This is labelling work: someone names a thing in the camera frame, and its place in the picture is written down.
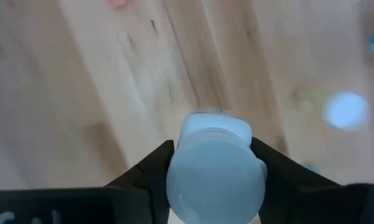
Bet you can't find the white translucent medicine bottle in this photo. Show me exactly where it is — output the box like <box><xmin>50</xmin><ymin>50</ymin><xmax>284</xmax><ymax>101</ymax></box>
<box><xmin>166</xmin><ymin>107</ymin><xmax>268</xmax><ymax>224</ymax></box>

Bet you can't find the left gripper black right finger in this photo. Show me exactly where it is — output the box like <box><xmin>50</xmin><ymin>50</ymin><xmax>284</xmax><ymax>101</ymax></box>
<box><xmin>250</xmin><ymin>136</ymin><xmax>374</xmax><ymax>224</ymax></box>

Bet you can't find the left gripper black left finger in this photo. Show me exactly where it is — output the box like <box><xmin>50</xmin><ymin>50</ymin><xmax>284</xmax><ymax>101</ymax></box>
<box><xmin>0</xmin><ymin>139</ymin><xmax>175</xmax><ymax>224</ymax></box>

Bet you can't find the green medicine bottle white cap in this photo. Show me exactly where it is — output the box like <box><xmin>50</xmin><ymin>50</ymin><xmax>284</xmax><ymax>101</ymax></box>
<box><xmin>289</xmin><ymin>89</ymin><xmax>370</xmax><ymax>131</ymax></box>

